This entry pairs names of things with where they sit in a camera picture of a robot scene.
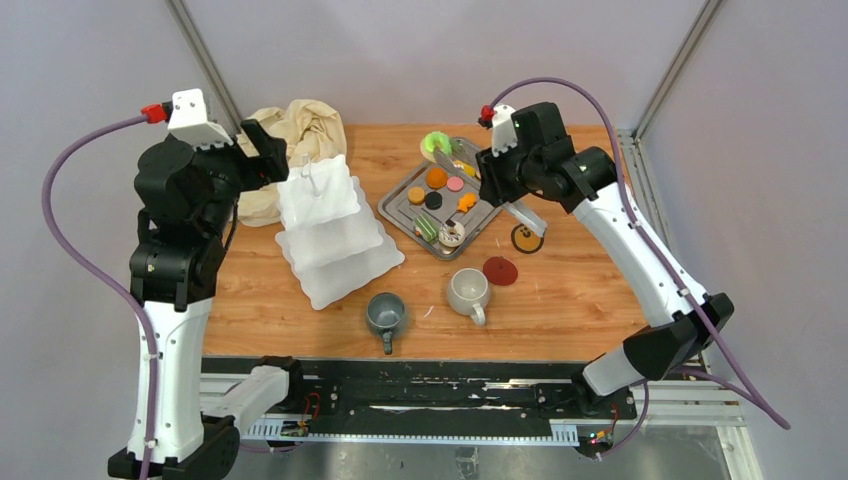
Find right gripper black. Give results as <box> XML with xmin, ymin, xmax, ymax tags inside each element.
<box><xmin>475</xmin><ymin>136</ymin><xmax>542</xmax><ymax>208</ymax></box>

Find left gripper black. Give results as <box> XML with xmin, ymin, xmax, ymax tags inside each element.
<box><xmin>183</xmin><ymin>117</ymin><xmax>287</xmax><ymax>237</ymax></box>

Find metal tongs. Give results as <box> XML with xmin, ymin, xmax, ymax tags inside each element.
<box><xmin>424</xmin><ymin>150</ymin><xmax>548</xmax><ymax>238</ymax></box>

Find green frosted donut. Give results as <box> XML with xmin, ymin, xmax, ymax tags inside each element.
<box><xmin>419</xmin><ymin>131</ymin><xmax>453</xmax><ymax>162</ymax></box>

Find white three-tier dessert stand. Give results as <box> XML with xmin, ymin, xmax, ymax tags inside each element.
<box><xmin>275</xmin><ymin>154</ymin><xmax>405</xmax><ymax>310</ymax></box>

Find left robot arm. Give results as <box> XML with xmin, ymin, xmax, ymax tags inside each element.
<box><xmin>107</xmin><ymin>120</ymin><xmax>307</xmax><ymax>479</ymax></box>

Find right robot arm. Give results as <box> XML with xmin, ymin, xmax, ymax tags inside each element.
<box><xmin>476</xmin><ymin>102</ymin><xmax>734</xmax><ymax>417</ymax></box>

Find yellow cake cube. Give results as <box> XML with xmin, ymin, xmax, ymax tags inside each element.
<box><xmin>454</xmin><ymin>160</ymin><xmax>479</xmax><ymax>178</ymax></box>

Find orange fish pastry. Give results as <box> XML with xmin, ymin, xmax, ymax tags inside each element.
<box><xmin>456</xmin><ymin>192</ymin><xmax>478</xmax><ymax>214</ymax></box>

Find pink macaron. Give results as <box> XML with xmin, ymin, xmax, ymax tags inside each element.
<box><xmin>446</xmin><ymin>176</ymin><xmax>465</xmax><ymax>192</ymax></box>

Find beige crumpled cloth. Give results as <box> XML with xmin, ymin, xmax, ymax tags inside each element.
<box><xmin>238</xmin><ymin>99</ymin><xmax>347</xmax><ymax>227</ymax></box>

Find orange round cake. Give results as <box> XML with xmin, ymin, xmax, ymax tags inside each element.
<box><xmin>425</xmin><ymin>167</ymin><xmax>449</xmax><ymax>190</ymax></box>

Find stainless steel tray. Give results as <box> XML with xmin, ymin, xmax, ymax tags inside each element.
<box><xmin>378</xmin><ymin>160</ymin><xmax>502</xmax><ymax>261</ymax></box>

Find black round cookie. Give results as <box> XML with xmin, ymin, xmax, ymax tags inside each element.
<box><xmin>424</xmin><ymin>191</ymin><xmax>443</xmax><ymax>211</ymax></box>

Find yellow bear face coaster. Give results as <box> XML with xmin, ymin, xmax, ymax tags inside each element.
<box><xmin>511</xmin><ymin>224</ymin><xmax>544</xmax><ymax>254</ymax></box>

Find white chocolate donut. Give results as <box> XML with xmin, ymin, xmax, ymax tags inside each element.
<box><xmin>437</xmin><ymin>219</ymin><xmax>466</xmax><ymax>248</ymax></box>

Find small orange cookie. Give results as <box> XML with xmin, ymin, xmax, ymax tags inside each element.
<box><xmin>407</xmin><ymin>186</ymin><xmax>427</xmax><ymax>205</ymax></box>

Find green layered cake slice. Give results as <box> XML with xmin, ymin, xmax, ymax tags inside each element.
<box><xmin>413</xmin><ymin>214</ymin><xmax>440</xmax><ymax>244</ymax></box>

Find red round coaster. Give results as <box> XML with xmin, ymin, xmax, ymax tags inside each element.
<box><xmin>482</xmin><ymin>256</ymin><xmax>518</xmax><ymax>286</ymax></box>

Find white ceramic mug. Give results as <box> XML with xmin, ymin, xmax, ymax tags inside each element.
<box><xmin>446</xmin><ymin>268</ymin><xmax>491</xmax><ymax>326</ymax></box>

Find grey ceramic mug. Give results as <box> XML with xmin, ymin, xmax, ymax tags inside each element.
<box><xmin>365</xmin><ymin>292</ymin><xmax>410</xmax><ymax>356</ymax></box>

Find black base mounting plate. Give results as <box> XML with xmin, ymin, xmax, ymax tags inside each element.
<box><xmin>243</xmin><ymin>359</ymin><xmax>649</xmax><ymax>445</ymax></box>

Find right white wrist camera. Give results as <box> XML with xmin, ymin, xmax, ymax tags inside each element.
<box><xmin>491</xmin><ymin>104</ymin><xmax>518</xmax><ymax>157</ymax></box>

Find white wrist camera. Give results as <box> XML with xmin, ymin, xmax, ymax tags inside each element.
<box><xmin>491</xmin><ymin>104</ymin><xmax>518</xmax><ymax>157</ymax></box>
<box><xmin>168</xmin><ymin>88</ymin><xmax>234</xmax><ymax>150</ymax></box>

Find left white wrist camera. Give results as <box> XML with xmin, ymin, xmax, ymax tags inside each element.
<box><xmin>168</xmin><ymin>88</ymin><xmax>234</xmax><ymax>150</ymax></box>

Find left aluminium frame post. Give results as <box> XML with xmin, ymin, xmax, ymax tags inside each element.
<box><xmin>164</xmin><ymin>0</ymin><xmax>242</xmax><ymax>128</ymax></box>

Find aluminium frame post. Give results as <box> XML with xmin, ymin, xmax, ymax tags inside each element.
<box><xmin>164</xmin><ymin>0</ymin><xmax>242</xmax><ymax>128</ymax></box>
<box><xmin>631</xmin><ymin>0</ymin><xmax>724</xmax><ymax>142</ymax></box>

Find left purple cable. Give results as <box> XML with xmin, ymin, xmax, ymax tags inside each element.
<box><xmin>41</xmin><ymin>103</ymin><xmax>296</xmax><ymax>480</ymax></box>

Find purple cable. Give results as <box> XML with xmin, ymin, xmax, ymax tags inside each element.
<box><xmin>41</xmin><ymin>103</ymin><xmax>296</xmax><ymax>480</ymax></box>
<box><xmin>480</xmin><ymin>76</ymin><xmax>792</xmax><ymax>458</ymax></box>

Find white slotted cable duct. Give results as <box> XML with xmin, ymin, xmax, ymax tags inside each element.
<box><xmin>241</xmin><ymin>415</ymin><xmax>581</xmax><ymax>447</ymax></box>

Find right aluminium frame post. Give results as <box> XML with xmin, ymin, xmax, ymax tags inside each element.
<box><xmin>631</xmin><ymin>0</ymin><xmax>724</xmax><ymax>142</ymax></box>

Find aluminium side rail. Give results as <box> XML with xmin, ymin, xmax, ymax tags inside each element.
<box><xmin>617</xmin><ymin>129</ymin><xmax>747</xmax><ymax>428</ymax></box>

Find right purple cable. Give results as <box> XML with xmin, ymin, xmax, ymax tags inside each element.
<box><xmin>480</xmin><ymin>76</ymin><xmax>792</xmax><ymax>458</ymax></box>

